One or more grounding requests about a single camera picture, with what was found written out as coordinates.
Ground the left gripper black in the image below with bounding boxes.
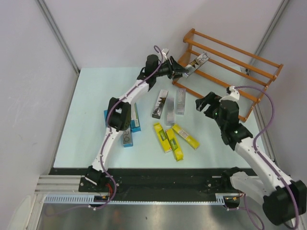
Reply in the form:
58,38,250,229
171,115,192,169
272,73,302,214
153,56,188,80

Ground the silver black R&O charcoal box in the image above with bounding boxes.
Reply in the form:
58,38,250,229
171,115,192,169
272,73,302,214
185,51,210,78

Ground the blue toothpaste box with barcode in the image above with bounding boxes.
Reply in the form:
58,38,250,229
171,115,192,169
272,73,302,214
130,103,141,133

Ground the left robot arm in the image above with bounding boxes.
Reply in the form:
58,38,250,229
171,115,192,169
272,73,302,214
85,55,188,192

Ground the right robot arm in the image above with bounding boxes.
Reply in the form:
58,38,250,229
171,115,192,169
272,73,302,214
196,90,307,225

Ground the orange wooden shelf rack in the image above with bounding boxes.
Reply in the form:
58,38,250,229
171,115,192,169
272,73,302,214
172,28,284,123

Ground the lilac Protefix toothpaste box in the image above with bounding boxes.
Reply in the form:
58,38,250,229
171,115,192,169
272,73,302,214
176,88,186,115

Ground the lilac text-side toothpaste box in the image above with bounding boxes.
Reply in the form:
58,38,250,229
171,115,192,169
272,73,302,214
166,97,175,126

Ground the yellow Curaprox box right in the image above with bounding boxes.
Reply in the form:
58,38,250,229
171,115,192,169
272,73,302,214
172,124,200,150

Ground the yellow curaprox box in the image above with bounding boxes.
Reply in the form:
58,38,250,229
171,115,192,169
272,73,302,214
153,123,172,153
166,129,184,161
172,124,200,150

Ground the yellow Curaprox box middle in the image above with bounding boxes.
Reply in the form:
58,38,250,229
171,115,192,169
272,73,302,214
166,129,184,161

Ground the yellow Curaprox box left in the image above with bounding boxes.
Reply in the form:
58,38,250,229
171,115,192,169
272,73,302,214
153,123,172,153

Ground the white blue R&O box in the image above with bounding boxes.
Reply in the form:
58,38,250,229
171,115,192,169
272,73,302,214
122,127,133,148

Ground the blue toothpaste box far left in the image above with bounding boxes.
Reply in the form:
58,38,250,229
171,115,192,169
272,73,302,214
104,110,108,128

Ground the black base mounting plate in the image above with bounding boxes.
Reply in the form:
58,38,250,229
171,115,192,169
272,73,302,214
50,168,238,202

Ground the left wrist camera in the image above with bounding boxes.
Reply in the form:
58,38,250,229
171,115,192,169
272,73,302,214
161,48,169,59

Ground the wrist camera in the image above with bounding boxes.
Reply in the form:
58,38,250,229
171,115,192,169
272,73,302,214
225,86,240,102
161,48,169,59

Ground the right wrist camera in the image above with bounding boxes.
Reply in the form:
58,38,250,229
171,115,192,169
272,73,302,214
225,86,240,102

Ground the aluminium frame rail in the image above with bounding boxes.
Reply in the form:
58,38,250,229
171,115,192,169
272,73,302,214
35,174,87,195

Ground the white slotted cable duct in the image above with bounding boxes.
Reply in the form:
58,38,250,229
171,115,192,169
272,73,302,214
44,194,113,204

